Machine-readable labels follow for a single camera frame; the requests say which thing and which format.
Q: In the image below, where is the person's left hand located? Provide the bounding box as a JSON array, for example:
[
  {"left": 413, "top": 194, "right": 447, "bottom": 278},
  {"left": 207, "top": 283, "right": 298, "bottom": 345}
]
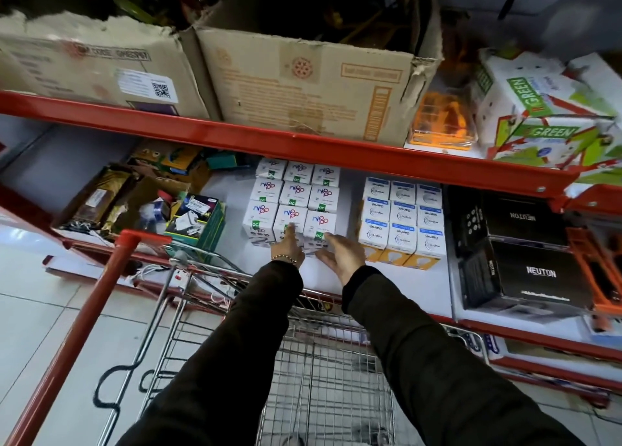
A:
[{"left": 271, "top": 223, "right": 306, "bottom": 269}]

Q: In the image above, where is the person's right hand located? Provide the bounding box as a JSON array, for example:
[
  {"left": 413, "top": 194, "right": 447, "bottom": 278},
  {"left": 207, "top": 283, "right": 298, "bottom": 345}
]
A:
[{"left": 315, "top": 233, "right": 368, "bottom": 286}]

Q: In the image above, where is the person's left forearm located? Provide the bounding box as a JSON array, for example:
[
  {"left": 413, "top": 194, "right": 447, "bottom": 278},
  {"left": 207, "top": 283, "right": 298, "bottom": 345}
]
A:
[{"left": 117, "top": 260, "right": 305, "bottom": 446}]

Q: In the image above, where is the person's right forearm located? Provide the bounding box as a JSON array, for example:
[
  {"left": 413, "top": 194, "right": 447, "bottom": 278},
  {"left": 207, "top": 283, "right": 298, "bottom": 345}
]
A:
[{"left": 341, "top": 266, "right": 586, "bottom": 446}]

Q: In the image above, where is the stack of green-label bulb boxes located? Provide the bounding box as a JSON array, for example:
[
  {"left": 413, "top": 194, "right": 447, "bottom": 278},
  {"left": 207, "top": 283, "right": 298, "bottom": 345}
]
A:
[{"left": 242, "top": 157, "right": 342, "bottom": 257}]

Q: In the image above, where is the stack of blue-print bulb boxes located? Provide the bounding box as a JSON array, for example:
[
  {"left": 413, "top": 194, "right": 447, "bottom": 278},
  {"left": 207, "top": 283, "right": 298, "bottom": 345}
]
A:
[{"left": 358, "top": 176, "right": 448, "bottom": 270}]

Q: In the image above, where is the red metal shelf rack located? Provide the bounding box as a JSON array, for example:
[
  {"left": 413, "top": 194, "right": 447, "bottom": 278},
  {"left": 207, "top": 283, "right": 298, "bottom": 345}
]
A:
[{"left": 0, "top": 90, "right": 622, "bottom": 446}]

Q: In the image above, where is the green box of adapters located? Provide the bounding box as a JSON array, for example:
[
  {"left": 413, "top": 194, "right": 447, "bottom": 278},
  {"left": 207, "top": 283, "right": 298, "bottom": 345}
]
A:
[{"left": 164, "top": 194, "right": 227, "bottom": 263}]

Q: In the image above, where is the large open cardboard box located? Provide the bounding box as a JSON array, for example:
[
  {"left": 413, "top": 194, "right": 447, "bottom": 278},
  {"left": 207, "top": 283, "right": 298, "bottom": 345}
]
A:
[{"left": 193, "top": 0, "right": 444, "bottom": 147}]

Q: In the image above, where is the orange item in clear packet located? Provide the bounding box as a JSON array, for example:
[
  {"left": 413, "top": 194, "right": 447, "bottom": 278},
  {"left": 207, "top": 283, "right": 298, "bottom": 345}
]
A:
[{"left": 407, "top": 87, "right": 480, "bottom": 151}]

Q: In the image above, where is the yellow black packet box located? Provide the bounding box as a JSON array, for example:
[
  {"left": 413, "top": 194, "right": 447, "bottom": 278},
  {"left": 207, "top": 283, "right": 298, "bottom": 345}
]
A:
[{"left": 127, "top": 141, "right": 211, "bottom": 178}]

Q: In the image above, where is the black carton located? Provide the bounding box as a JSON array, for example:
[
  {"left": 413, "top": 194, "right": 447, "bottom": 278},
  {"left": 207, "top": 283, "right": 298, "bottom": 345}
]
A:
[
  {"left": 457, "top": 238, "right": 596, "bottom": 311},
  {"left": 448, "top": 189, "right": 570, "bottom": 263}
]

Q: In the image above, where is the cardboard tray of small goods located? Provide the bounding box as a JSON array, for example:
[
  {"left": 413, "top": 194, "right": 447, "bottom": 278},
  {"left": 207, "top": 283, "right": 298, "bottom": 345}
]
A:
[{"left": 51, "top": 163, "right": 195, "bottom": 248}]

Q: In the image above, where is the large white green carton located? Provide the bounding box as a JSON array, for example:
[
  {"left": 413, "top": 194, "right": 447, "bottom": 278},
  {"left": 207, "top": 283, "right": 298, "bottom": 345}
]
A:
[{"left": 472, "top": 48, "right": 619, "bottom": 162}]

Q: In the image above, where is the orange black tool package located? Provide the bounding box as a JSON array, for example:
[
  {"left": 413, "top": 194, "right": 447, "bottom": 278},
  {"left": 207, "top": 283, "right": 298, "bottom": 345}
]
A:
[{"left": 565, "top": 226, "right": 622, "bottom": 316}]

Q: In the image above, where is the small white green carton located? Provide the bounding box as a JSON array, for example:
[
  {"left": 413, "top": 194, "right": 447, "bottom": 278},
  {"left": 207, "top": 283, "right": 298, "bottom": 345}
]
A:
[{"left": 566, "top": 130, "right": 622, "bottom": 187}]

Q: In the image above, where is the torn cardboard box white label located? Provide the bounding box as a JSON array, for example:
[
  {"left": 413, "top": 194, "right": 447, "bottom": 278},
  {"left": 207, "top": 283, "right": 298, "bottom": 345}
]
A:
[{"left": 0, "top": 10, "right": 211, "bottom": 120}]

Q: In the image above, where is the silver wire shopping cart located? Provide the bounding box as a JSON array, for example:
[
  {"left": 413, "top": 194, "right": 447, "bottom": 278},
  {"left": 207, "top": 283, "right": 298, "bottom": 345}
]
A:
[{"left": 96, "top": 257, "right": 489, "bottom": 446}]

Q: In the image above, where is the white cable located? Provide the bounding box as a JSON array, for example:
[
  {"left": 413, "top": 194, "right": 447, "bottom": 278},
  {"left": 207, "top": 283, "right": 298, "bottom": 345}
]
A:
[{"left": 132, "top": 264, "right": 239, "bottom": 310}]

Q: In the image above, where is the black cable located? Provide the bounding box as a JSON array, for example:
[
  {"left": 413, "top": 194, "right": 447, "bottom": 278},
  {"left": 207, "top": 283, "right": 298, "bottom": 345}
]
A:
[{"left": 92, "top": 357, "right": 163, "bottom": 412}]

